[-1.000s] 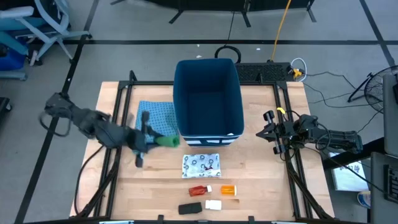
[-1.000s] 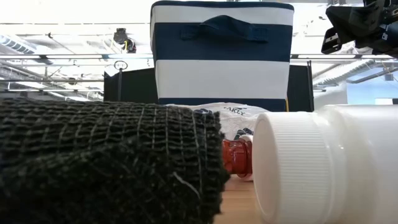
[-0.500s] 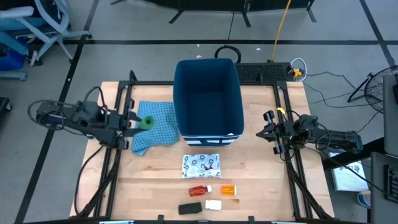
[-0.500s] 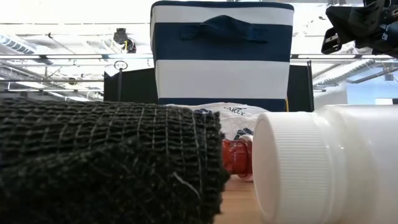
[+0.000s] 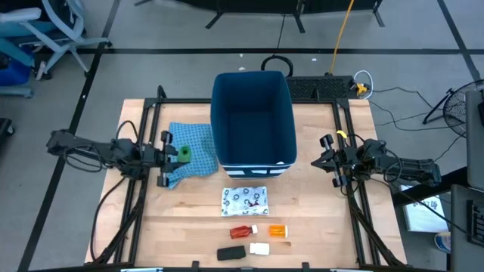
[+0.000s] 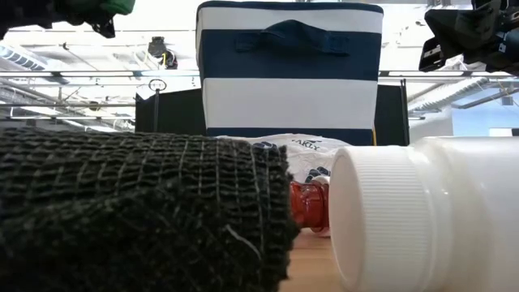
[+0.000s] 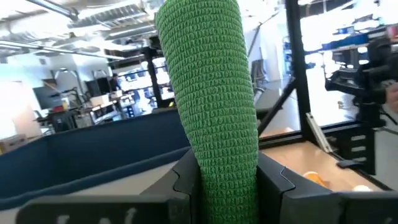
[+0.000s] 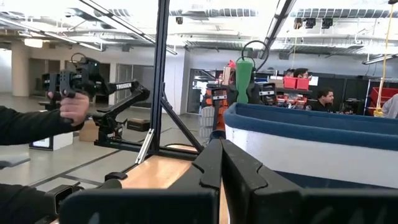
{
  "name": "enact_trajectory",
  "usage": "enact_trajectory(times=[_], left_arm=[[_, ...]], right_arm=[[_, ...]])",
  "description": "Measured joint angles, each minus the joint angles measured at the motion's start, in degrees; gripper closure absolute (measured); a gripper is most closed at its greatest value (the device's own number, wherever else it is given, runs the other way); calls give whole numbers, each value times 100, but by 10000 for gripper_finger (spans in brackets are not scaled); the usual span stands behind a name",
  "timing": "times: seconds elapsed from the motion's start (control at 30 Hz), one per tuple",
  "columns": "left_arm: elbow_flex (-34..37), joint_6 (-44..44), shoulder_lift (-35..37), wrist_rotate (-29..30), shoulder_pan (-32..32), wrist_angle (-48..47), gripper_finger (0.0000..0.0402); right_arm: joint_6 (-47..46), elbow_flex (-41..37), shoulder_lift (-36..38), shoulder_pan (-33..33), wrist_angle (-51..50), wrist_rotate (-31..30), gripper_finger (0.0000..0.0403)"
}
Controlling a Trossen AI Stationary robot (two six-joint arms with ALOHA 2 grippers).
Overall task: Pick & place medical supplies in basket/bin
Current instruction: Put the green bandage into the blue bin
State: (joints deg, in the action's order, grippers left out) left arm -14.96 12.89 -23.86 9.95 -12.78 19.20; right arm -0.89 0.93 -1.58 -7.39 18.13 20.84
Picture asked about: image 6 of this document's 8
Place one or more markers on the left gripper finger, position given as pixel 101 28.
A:
pixel 103 28

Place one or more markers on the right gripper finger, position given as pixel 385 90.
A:
pixel 430 54
pixel 462 32

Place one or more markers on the green soft item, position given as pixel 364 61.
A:
pixel 119 5

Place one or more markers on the white printed plastic bag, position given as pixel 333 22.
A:
pixel 300 162

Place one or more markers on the black cohesive bandage roll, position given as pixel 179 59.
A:
pixel 121 203

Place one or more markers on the orange pill bottle white cap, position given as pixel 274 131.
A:
pixel 308 204

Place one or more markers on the blue white striped fabric basket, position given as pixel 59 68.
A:
pixel 290 101

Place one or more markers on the black backdrop panel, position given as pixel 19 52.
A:
pixel 170 113

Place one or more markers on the white plastic pill bottle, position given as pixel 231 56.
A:
pixel 405 223

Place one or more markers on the silver horizontal rail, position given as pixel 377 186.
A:
pixel 101 73

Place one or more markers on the black overhead camera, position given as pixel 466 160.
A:
pixel 157 46

